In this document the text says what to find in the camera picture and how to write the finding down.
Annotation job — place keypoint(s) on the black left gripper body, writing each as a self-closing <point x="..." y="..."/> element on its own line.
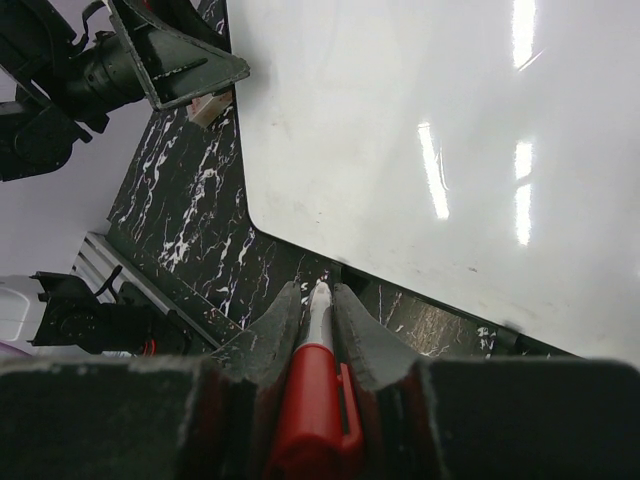
<point x="99" y="80"/>

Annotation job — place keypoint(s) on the white cable duct rail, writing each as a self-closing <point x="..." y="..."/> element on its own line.
<point x="96" y="261"/>

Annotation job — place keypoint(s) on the small beige eraser box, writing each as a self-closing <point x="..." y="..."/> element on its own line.
<point x="203" y="111"/>

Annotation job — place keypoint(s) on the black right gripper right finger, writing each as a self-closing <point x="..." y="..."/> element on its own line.
<point x="496" y="418"/>

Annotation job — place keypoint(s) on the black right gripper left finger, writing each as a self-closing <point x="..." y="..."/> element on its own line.
<point x="164" y="417"/>

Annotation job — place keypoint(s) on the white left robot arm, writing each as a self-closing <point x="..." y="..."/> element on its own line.
<point x="37" y="45"/>

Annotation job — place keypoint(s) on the white whiteboard with dark frame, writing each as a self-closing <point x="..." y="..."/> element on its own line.
<point x="483" y="154"/>

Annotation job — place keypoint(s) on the red whiteboard marker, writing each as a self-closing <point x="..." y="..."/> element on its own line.
<point x="319" y="433"/>

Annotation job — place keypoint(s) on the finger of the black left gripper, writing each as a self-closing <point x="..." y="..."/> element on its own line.
<point x="176" y="55"/>

